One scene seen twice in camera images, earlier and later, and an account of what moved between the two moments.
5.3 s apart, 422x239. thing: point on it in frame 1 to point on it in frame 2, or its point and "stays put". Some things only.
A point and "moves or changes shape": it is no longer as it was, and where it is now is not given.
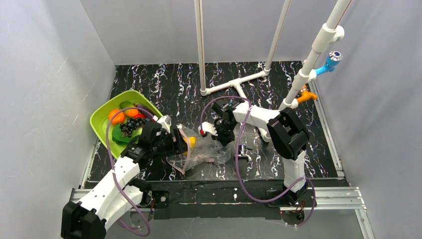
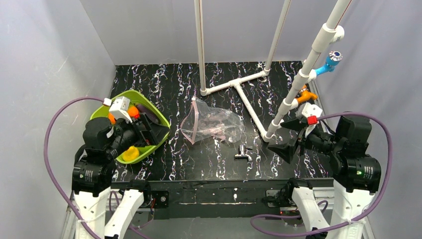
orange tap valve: [305, 95] stays put
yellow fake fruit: [192, 141] moves or changes shape
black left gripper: [178, 141] to [145, 131]
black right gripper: [224, 132] to [299, 139]
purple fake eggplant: [147, 110] stays put
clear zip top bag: [200, 151] moves or changes shape
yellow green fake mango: [129, 112] stays put
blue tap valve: [332, 59] stays put
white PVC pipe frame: [330, 33] stays put
